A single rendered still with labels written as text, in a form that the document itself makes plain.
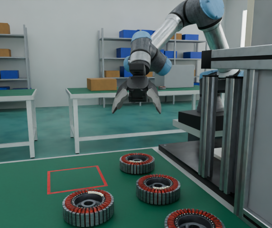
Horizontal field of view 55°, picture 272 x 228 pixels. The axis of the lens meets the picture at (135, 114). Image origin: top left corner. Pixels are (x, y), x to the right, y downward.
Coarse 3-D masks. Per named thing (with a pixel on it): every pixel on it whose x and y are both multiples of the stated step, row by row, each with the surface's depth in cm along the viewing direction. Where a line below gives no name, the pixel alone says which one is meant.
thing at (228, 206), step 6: (120, 150) 104; (126, 150) 104; (156, 150) 104; (66, 156) 97; (162, 156) 97; (0, 162) 91; (6, 162) 91; (174, 162) 91; (180, 168) 86; (186, 174) 81; (192, 180) 77; (198, 180) 77; (204, 186) 73; (210, 192) 70; (216, 198) 66; (222, 198) 66; (228, 204) 63
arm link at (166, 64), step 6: (156, 54) 99; (162, 54) 102; (156, 60) 99; (162, 60) 101; (168, 60) 104; (150, 66) 102; (156, 66) 101; (162, 66) 102; (168, 66) 104; (156, 72) 105; (162, 72) 104
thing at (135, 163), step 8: (136, 152) 89; (120, 160) 83; (128, 160) 86; (136, 160) 86; (144, 160) 87; (152, 160) 83; (120, 168) 83; (128, 168) 80; (136, 168) 80; (144, 168) 80; (152, 168) 82
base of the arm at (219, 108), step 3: (201, 96) 150; (219, 96) 148; (201, 99) 150; (219, 99) 148; (198, 102) 154; (219, 102) 148; (198, 105) 152; (219, 105) 147; (222, 105) 149; (198, 108) 151; (216, 108) 146; (219, 108) 147; (222, 108) 148; (198, 111) 152; (216, 111) 146; (219, 111) 147
